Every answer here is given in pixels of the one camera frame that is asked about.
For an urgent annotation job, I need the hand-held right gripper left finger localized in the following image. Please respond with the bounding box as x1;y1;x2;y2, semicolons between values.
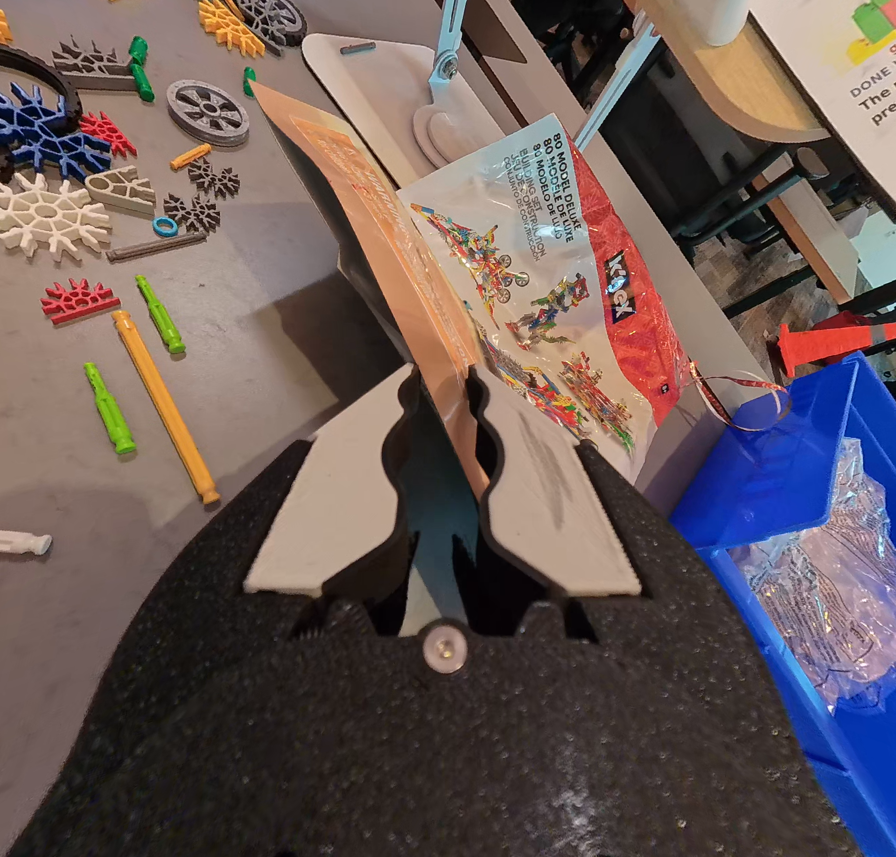
244;364;422;597

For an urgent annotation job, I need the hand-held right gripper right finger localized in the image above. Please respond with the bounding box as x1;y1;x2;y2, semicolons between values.
466;367;643;600

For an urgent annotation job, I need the long yellow toy rod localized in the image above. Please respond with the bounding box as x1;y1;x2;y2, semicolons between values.
111;309;221;506

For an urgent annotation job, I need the blue plastic bin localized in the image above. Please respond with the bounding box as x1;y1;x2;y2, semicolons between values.
668;351;896;857

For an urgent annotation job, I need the lime green rod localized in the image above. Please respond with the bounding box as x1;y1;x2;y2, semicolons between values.
134;274;188;356
83;361;139;456

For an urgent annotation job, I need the crumpled clear plastic bag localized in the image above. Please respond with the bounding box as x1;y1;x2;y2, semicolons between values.
745;437;896;717

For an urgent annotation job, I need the white short rod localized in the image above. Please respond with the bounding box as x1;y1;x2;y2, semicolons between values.
0;529;54;558

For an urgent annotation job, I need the orange traffic cone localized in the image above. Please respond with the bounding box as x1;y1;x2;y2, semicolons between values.
777;311;896;379

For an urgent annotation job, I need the dark grey long rod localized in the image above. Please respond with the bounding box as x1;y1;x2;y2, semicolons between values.
105;231;210;264

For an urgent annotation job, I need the red snowflake connector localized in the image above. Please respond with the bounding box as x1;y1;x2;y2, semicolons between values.
40;278;122;327

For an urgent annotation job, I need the dark grey snowflake connector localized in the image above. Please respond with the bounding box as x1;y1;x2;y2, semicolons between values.
187;157;242;201
162;193;222;235

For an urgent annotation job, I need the white fan connector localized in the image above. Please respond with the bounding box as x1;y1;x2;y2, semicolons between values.
84;164;157;217

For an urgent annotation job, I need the white snowflake connector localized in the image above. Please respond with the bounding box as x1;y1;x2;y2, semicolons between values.
0;172;114;264

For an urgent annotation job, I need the grey wheel hub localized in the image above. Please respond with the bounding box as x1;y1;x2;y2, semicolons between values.
166;78;252;148

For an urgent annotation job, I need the white document stand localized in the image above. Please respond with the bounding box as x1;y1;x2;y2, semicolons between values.
301;0;834;187

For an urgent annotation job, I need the red fan connector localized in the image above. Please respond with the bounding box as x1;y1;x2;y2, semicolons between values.
78;111;139;159

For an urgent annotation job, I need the blue snowflake connector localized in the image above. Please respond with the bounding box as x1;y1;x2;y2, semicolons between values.
10;125;114;180
0;82;71;145

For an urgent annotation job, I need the black mat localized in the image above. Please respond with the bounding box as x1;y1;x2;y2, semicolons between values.
409;0;528;65

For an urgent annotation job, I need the grey spoked wheel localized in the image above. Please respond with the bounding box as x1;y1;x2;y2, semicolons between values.
227;0;309;50

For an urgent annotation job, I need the grey fan connector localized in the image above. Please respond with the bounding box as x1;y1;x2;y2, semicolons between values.
51;35;139;92

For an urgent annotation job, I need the black toy tire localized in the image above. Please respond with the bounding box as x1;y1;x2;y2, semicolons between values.
0;43;85;172

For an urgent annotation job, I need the white instruction sheet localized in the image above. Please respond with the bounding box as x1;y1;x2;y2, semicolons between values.
749;0;896;217

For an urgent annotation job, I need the thin red white cord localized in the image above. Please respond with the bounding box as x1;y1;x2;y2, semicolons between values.
689;361;793;432

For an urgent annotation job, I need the black metal frame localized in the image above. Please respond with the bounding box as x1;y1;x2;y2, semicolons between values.
514;0;896;315

